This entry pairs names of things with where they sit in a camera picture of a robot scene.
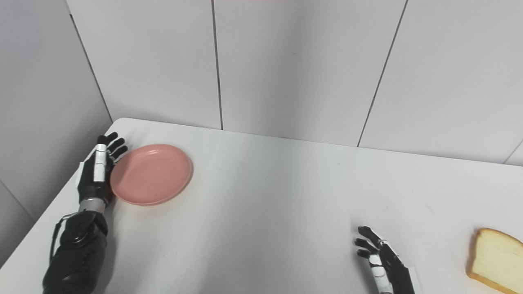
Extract pink round plate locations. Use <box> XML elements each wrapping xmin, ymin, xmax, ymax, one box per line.
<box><xmin>110</xmin><ymin>143</ymin><xmax>194</xmax><ymax>206</ymax></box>

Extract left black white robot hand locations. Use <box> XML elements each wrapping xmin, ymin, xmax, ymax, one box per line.
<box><xmin>76</xmin><ymin>131</ymin><xmax>129</xmax><ymax>206</ymax></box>

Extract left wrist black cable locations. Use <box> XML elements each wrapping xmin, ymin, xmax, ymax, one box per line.
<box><xmin>49</xmin><ymin>212</ymin><xmax>79</xmax><ymax>264</ymax></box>

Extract slice of white bread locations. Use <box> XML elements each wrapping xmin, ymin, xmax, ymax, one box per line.
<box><xmin>466</xmin><ymin>227</ymin><xmax>523</xmax><ymax>294</ymax></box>

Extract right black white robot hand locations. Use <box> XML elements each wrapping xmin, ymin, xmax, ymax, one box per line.
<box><xmin>353</xmin><ymin>225</ymin><xmax>416</xmax><ymax>294</ymax></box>

